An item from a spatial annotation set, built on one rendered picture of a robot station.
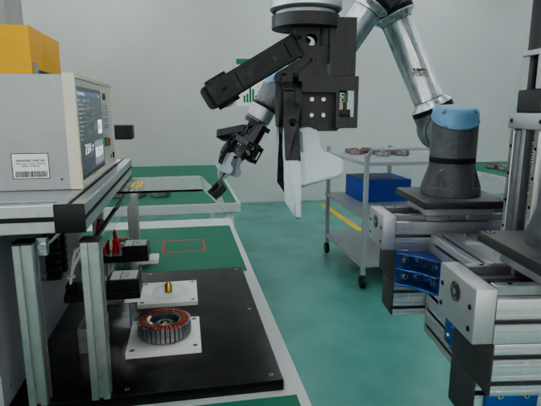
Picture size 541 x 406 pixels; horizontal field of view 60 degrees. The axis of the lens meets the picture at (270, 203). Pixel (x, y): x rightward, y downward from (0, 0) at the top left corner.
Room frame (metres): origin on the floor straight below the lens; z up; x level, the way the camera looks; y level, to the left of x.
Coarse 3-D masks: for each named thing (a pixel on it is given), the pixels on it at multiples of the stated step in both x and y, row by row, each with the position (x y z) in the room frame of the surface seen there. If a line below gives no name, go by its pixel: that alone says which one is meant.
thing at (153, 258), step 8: (128, 240) 1.18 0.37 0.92; (136, 240) 1.18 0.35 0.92; (144, 240) 1.18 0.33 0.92; (128, 248) 1.13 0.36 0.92; (136, 248) 1.13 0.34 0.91; (144, 248) 1.14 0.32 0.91; (104, 256) 1.12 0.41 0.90; (112, 256) 1.12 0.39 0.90; (120, 256) 1.12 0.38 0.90; (128, 256) 1.13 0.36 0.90; (136, 256) 1.13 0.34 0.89; (144, 256) 1.13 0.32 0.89; (152, 256) 1.17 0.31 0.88; (112, 264) 1.17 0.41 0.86
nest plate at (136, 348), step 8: (192, 320) 1.00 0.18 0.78; (136, 328) 0.96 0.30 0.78; (192, 328) 0.96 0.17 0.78; (136, 336) 0.93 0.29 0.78; (192, 336) 0.93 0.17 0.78; (128, 344) 0.89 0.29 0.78; (136, 344) 0.89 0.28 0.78; (144, 344) 0.89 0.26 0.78; (152, 344) 0.89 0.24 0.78; (160, 344) 0.89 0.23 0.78; (168, 344) 0.89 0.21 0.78; (176, 344) 0.89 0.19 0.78; (184, 344) 0.89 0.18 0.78; (192, 344) 0.89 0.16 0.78; (200, 344) 0.89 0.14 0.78; (128, 352) 0.86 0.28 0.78; (136, 352) 0.86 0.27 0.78; (144, 352) 0.86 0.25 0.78; (152, 352) 0.86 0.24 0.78; (160, 352) 0.86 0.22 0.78; (168, 352) 0.87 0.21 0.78; (176, 352) 0.87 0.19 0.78; (184, 352) 0.87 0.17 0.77; (192, 352) 0.88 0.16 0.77; (200, 352) 0.88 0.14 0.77
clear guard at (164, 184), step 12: (132, 180) 1.27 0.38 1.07; (144, 180) 1.27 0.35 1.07; (156, 180) 1.27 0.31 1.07; (168, 180) 1.27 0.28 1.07; (180, 180) 1.27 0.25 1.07; (192, 180) 1.27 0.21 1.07; (204, 180) 1.34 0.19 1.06; (120, 192) 1.10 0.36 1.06; (132, 192) 1.11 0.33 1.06; (144, 192) 1.11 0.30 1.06; (156, 192) 1.12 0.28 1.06; (168, 192) 1.12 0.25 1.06; (204, 192) 1.14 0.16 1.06
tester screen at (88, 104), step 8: (80, 96) 0.88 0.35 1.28; (88, 96) 0.95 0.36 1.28; (96, 96) 1.04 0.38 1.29; (80, 104) 0.87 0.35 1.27; (88, 104) 0.94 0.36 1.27; (96, 104) 1.03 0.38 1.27; (80, 112) 0.87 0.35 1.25; (88, 112) 0.94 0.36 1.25; (96, 112) 1.03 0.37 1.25; (80, 120) 0.86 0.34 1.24; (88, 120) 0.93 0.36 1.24; (80, 128) 0.86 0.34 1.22; (88, 128) 0.93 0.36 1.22; (80, 136) 0.85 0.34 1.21; (88, 136) 0.92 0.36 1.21; (96, 136) 1.01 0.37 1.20; (104, 160) 1.08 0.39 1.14; (88, 168) 0.90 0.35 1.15
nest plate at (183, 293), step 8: (184, 280) 1.26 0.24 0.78; (192, 280) 1.26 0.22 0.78; (160, 288) 1.20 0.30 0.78; (176, 288) 1.20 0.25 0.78; (184, 288) 1.20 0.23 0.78; (192, 288) 1.20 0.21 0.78; (152, 296) 1.14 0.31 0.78; (160, 296) 1.14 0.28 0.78; (168, 296) 1.14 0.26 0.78; (176, 296) 1.14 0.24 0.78; (184, 296) 1.14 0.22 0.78; (192, 296) 1.14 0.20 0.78; (144, 304) 1.09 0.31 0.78; (152, 304) 1.10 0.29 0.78; (160, 304) 1.10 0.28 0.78; (168, 304) 1.10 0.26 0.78; (176, 304) 1.11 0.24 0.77; (184, 304) 1.11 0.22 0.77; (192, 304) 1.11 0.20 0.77
